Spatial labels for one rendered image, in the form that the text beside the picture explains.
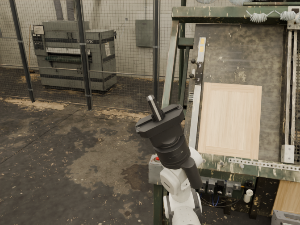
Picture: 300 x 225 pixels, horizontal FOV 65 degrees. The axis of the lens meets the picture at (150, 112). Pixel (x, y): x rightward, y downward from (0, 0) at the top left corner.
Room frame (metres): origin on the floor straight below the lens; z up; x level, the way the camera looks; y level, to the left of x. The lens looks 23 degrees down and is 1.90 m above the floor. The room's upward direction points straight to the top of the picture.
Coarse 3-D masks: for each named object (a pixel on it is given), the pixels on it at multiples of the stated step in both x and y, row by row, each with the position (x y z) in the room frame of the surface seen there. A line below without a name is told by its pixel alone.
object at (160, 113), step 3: (150, 96) 0.51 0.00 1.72; (153, 96) 0.51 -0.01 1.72; (153, 99) 0.50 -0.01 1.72; (153, 102) 0.50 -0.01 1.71; (156, 102) 0.51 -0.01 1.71; (156, 105) 0.51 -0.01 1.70; (156, 108) 0.51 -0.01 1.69; (159, 111) 0.51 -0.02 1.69; (162, 111) 0.52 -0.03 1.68; (159, 114) 0.51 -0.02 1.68; (162, 114) 0.52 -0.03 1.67; (159, 117) 0.51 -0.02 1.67; (162, 117) 0.51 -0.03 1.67
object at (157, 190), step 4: (156, 184) 1.38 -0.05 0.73; (156, 188) 1.38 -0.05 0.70; (160, 188) 1.37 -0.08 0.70; (156, 192) 1.38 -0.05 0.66; (160, 192) 1.37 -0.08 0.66; (156, 196) 1.38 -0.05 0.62; (160, 196) 1.37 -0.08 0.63; (156, 200) 1.38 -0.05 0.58; (160, 200) 1.37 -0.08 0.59; (156, 204) 1.38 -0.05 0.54; (160, 204) 1.37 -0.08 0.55; (156, 208) 1.38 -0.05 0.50; (160, 208) 1.37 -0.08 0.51; (156, 212) 1.38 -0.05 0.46; (160, 212) 1.37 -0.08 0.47; (156, 216) 1.38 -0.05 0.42; (160, 216) 1.37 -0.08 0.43; (156, 220) 1.38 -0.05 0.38; (160, 220) 1.37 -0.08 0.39; (156, 224) 1.38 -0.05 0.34; (160, 224) 1.37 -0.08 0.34
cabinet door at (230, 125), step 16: (208, 96) 1.80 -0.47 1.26; (224, 96) 1.78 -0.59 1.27; (240, 96) 1.75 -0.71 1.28; (256, 96) 1.73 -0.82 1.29; (208, 112) 1.72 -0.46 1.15; (224, 112) 1.70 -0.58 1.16; (240, 112) 1.68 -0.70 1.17; (256, 112) 1.66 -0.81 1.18; (208, 128) 1.65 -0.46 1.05; (224, 128) 1.63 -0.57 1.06; (240, 128) 1.61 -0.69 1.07; (256, 128) 1.59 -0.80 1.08; (208, 144) 1.58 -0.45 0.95; (224, 144) 1.57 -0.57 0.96; (240, 144) 1.55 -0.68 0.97; (256, 144) 1.52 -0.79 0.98
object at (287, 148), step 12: (288, 24) 1.92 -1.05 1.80; (288, 36) 1.91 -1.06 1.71; (288, 48) 1.85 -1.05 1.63; (288, 60) 1.80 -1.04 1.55; (288, 72) 1.74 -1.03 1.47; (288, 84) 1.69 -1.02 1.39; (288, 96) 1.64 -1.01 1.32; (288, 108) 1.59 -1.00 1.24; (288, 120) 1.54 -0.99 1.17; (288, 132) 1.50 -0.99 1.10; (288, 144) 1.48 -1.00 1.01; (288, 156) 1.40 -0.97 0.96
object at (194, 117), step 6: (204, 42) 2.05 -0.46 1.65; (204, 48) 2.02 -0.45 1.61; (198, 54) 2.00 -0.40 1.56; (198, 60) 1.97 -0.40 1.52; (198, 90) 1.82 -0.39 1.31; (198, 96) 1.79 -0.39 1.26; (198, 102) 1.77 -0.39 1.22; (192, 108) 1.74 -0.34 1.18; (198, 108) 1.74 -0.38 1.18; (192, 114) 1.72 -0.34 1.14; (192, 120) 1.69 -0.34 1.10; (192, 126) 1.66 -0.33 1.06; (192, 132) 1.64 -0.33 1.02; (192, 138) 1.61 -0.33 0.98; (192, 144) 1.58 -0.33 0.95
